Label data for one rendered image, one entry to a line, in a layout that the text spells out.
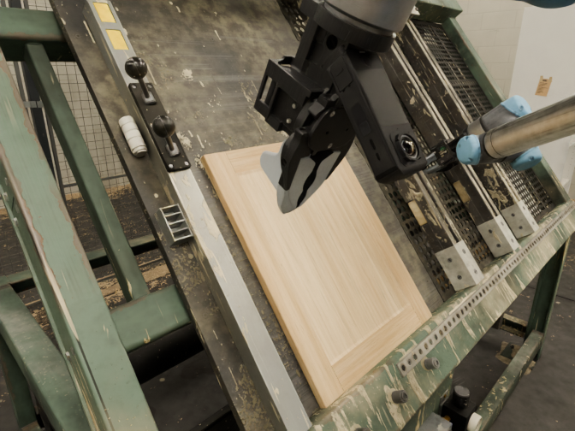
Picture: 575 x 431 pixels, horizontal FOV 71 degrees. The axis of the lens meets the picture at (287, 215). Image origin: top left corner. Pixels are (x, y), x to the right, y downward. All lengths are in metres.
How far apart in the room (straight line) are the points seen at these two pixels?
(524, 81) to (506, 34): 1.63
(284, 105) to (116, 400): 0.46
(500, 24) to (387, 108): 5.85
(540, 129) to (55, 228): 0.93
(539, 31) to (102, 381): 4.43
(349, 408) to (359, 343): 0.15
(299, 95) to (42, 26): 0.76
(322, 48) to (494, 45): 5.82
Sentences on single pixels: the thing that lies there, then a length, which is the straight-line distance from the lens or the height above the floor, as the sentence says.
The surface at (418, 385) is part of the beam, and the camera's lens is 1.01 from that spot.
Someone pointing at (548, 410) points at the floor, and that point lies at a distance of 2.44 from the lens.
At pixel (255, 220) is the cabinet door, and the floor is 1.20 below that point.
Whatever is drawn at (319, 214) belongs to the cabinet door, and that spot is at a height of 1.17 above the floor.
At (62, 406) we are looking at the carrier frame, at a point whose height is 0.79.
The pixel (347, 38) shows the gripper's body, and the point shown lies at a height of 1.52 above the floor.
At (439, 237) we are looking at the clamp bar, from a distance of 1.28.
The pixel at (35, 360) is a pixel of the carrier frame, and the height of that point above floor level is 0.79.
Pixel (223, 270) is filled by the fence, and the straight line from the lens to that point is 0.77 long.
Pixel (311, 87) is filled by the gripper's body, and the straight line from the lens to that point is 0.38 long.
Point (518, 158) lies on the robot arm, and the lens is 1.22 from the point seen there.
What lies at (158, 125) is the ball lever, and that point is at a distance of 0.72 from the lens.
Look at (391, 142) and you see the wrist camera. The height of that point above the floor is 1.45.
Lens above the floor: 1.50
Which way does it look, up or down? 20 degrees down
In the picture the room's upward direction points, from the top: straight up
